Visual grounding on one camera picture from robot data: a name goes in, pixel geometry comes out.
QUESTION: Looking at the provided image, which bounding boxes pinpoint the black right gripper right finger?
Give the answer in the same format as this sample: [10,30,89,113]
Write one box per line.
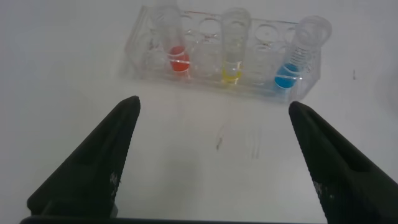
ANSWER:
[288,101,398,224]

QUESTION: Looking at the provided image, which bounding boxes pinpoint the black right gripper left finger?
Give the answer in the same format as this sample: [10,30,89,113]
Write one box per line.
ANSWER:
[27,95,141,219]

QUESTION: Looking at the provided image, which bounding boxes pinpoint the test tube with red liquid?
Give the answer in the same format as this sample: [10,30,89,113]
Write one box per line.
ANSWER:
[152,0,191,76]

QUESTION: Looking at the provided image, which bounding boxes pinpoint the test tube with yellow liquid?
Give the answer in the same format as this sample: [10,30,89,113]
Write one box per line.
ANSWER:
[220,7,252,85]

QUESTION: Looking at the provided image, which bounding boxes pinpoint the test tube with blue liquid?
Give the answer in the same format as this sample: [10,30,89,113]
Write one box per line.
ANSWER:
[273,15,333,91]

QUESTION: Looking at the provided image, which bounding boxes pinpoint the clear acrylic test tube rack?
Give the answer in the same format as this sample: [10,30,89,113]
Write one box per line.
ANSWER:
[124,5,322,103]

